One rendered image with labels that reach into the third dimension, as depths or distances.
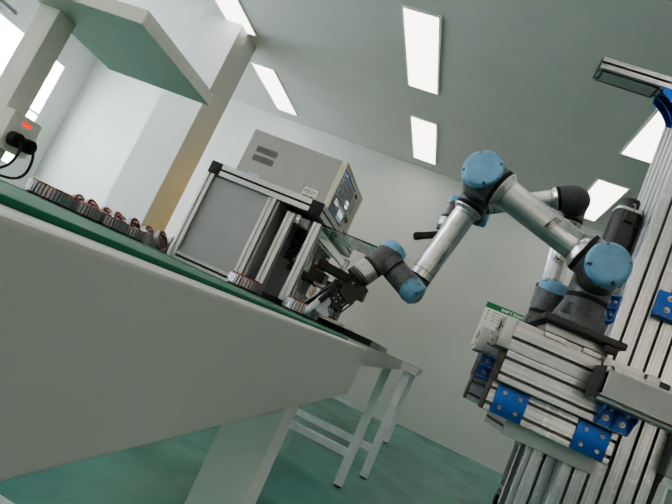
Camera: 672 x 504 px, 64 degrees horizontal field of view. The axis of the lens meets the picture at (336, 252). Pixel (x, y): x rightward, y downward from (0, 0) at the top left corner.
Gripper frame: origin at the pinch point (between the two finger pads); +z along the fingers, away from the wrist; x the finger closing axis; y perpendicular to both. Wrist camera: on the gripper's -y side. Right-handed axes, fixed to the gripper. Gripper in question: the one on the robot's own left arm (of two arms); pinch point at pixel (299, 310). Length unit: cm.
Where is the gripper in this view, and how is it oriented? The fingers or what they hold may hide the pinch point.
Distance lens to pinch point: 157.4
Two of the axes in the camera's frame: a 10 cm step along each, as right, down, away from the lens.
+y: 5.6, 8.2, 0.8
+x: -2.0, 0.5, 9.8
